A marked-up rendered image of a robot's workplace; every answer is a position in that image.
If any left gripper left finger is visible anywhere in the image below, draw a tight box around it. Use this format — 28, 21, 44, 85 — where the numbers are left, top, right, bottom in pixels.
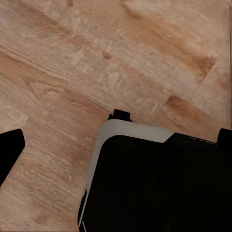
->
0, 129, 25, 186

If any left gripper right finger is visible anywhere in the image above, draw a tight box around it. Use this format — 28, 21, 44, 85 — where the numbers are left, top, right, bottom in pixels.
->
217, 128, 232, 167

